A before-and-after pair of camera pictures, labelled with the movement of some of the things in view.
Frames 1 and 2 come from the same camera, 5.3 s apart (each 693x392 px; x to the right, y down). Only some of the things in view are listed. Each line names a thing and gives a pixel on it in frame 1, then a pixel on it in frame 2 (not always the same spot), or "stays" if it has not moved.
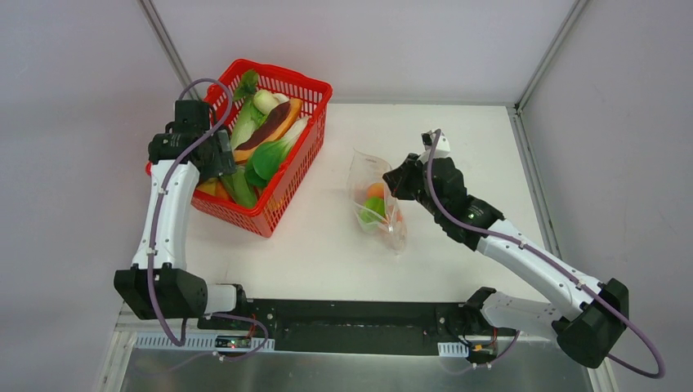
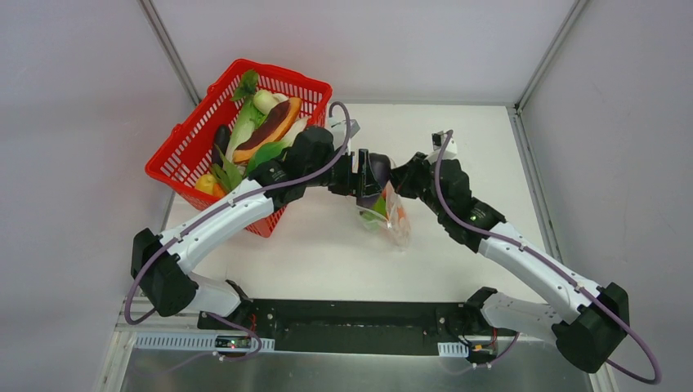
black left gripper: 217,157 → 353,176
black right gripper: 410,176 stays
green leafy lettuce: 247,118 stays
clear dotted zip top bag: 374,205 stays
